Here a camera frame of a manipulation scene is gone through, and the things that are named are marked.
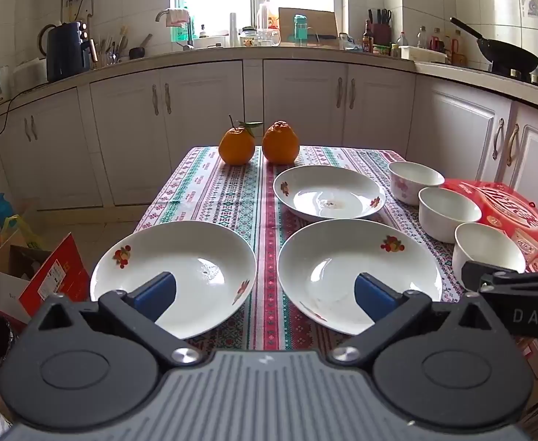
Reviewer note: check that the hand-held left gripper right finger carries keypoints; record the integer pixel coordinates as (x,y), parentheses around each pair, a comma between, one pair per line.
(374,294)

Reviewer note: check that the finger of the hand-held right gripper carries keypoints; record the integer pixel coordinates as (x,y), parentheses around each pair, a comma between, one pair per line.
(489,275)

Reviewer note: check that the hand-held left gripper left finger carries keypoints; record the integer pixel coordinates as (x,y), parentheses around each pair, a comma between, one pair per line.
(156,291)

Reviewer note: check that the white stained plate fruit print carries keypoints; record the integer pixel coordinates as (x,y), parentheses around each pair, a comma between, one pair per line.
(328,188)

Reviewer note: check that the white bowl pink flowers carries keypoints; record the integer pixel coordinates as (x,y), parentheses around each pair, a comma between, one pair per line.
(409,183)

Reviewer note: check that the red snack packet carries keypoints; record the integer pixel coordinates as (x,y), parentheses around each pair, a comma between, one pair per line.
(512,206)

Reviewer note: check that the red cardboard box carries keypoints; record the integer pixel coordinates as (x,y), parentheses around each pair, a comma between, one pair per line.
(57,275)

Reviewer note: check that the patterned red green tablecloth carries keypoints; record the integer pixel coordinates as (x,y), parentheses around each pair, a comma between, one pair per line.
(232,193)

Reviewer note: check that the yellow bag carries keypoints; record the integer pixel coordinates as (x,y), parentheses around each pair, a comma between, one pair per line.
(21,232)

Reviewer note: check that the brown cardboard box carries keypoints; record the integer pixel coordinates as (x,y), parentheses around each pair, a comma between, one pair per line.
(7,262)

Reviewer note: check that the orange with leaf stem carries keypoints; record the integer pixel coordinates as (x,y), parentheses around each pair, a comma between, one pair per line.
(235,147)

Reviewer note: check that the blue plastic bottle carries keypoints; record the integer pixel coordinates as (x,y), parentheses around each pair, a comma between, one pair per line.
(3,209)

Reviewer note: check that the gas stove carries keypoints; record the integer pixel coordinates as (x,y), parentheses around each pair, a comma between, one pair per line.
(533,78)

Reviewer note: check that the bumpy orange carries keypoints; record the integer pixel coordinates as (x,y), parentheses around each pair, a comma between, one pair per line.
(280,144)

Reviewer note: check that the white kitchen cabinets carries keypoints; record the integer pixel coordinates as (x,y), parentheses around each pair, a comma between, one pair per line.
(204,115)

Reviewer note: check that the black wok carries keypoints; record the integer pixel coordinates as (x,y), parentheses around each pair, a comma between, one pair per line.
(510,57)

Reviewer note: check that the orange oil bottle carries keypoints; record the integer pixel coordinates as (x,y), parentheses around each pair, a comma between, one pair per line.
(458,50)

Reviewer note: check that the white plastic tray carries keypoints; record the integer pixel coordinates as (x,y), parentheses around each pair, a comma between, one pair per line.
(422,53)

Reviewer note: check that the small black ladle pot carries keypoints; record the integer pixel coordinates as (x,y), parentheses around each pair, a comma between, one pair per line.
(138,51)

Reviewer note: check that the utensil holder with utensils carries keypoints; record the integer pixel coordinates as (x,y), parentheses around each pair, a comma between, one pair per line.
(110,53)

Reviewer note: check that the small condiment jar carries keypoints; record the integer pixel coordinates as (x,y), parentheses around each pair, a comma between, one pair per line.
(381,49)

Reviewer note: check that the clear plastic bottle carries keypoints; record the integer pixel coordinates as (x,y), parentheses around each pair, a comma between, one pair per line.
(422,39)

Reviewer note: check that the dark sauce bottle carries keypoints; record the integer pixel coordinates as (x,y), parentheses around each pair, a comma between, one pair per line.
(367,41)

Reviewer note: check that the dark blue air fryer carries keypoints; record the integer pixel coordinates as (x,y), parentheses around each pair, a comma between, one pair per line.
(67,50)

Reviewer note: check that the green dish soap bottle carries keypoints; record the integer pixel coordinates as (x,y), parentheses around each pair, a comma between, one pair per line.
(179,32)

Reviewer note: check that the dark red knife block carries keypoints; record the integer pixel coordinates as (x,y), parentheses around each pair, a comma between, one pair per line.
(381,30)

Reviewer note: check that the metal sink faucet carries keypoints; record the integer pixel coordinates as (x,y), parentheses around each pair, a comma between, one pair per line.
(188,27)

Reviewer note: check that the floral glass jar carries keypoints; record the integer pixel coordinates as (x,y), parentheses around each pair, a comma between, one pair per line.
(248,36)

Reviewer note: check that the white cup stack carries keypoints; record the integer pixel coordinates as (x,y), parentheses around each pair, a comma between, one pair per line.
(233,30)

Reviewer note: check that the teal water bottle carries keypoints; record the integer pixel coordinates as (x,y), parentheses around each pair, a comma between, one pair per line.
(300,30)

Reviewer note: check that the pink cloth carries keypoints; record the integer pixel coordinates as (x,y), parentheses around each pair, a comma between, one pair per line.
(177,16)

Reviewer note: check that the clear glass mug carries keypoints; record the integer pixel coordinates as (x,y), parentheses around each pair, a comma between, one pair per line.
(269,37)

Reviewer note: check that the brown cardboard sheet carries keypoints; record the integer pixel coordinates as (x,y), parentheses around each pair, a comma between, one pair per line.
(319,20)

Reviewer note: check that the cooking oil jug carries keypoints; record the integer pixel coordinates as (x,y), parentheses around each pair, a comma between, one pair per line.
(266,14)

